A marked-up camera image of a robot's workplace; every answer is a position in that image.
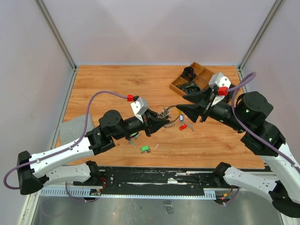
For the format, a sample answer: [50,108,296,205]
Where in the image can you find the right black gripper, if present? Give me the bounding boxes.
[176,85,249,133]

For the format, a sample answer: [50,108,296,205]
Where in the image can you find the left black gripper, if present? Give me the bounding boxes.
[113,109,171,140]

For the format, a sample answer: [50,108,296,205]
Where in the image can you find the red tagged key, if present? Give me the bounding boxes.
[179,124,188,130]

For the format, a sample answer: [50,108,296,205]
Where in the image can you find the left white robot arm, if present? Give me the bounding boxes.
[17,110,169,195]

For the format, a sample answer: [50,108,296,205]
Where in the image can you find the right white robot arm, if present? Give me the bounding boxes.
[176,91,300,218]

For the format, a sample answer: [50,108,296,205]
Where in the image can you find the rolled dark tie front-left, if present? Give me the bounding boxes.
[176,81,201,94]

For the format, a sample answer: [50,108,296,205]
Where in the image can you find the wooden compartment tray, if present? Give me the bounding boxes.
[169,61,240,97]

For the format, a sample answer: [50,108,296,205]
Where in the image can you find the green tagged key lower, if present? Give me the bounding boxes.
[140,145,151,153]

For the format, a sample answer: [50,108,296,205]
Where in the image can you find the rolled dark tie top-left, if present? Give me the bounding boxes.
[180,67,196,81]

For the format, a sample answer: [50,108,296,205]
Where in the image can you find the grey felt pad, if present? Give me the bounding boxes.
[60,115,86,145]

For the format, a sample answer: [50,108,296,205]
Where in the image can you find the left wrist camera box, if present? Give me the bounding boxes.
[130,97,149,118]

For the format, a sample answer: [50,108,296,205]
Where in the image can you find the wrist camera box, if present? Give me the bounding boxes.
[209,73,232,89]
[130,97,149,118]

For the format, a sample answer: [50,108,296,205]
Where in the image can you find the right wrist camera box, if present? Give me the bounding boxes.
[209,73,232,89]

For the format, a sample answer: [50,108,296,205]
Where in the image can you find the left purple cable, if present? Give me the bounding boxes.
[3,90,134,190]

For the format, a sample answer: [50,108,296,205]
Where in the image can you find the purple cable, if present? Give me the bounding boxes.
[217,72,300,168]
[3,90,134,190]

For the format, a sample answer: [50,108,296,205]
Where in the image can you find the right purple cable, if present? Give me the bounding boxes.
[217,72,300,168]

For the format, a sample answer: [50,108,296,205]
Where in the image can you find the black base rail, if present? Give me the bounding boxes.
[71,166,232,197]

